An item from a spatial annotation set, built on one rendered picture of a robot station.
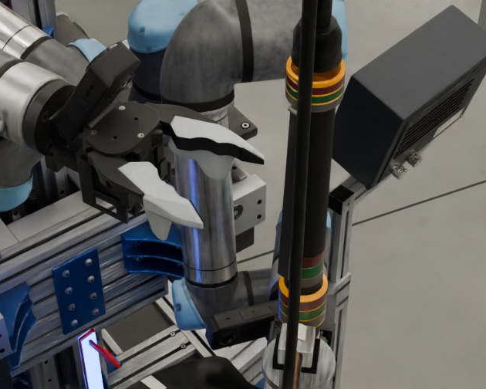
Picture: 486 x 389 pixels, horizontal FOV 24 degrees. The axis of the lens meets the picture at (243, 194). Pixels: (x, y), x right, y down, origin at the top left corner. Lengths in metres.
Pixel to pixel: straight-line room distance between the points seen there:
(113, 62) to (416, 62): 0.88
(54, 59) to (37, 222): 0.73
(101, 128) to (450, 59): 0.89
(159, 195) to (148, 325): 1.78
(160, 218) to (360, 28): 3.02
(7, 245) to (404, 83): 0.70
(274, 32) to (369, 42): 2.49
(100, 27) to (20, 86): 2.37
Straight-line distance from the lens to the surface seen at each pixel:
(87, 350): 1.46
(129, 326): 2.71
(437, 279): 3.12
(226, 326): 1.41
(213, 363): 1.46
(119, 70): 0.95
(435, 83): 1.75
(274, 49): 1.40
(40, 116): 1.04
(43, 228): 1.92
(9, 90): 1.06
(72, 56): 1.24
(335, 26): 0.80
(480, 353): 2.98
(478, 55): 1.82
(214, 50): 1.39
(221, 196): 1.50
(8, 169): 1.16
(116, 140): 0.99
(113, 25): 3.46
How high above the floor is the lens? 2.32
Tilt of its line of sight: 45 degrees down
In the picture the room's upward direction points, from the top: straight up
